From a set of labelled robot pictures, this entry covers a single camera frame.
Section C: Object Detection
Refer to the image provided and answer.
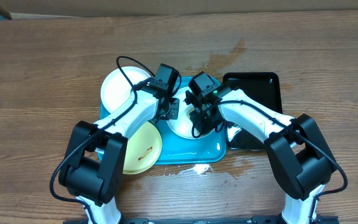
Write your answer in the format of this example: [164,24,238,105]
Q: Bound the black mounting rail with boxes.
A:
[62,215,340,224]

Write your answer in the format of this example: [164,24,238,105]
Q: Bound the green and yellow sponge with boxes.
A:
[187,108,203,124]

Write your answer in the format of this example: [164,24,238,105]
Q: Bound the white plate with sauce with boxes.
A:
[165,86,217,140]

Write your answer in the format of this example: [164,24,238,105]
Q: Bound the teal plastic tray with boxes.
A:
[107,77,226,165]

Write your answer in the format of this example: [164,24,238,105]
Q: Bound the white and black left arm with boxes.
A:
[50,85,179,223]

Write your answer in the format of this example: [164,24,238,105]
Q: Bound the black tray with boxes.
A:
[223,72,283,151]

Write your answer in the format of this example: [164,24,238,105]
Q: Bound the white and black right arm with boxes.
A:
[184,87,342,223]

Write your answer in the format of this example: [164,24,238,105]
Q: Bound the white plate at tray corner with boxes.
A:
[100,66,150,113]

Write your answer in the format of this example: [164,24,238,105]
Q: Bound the yellow plate with sauce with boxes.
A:
[123,122,162,175]

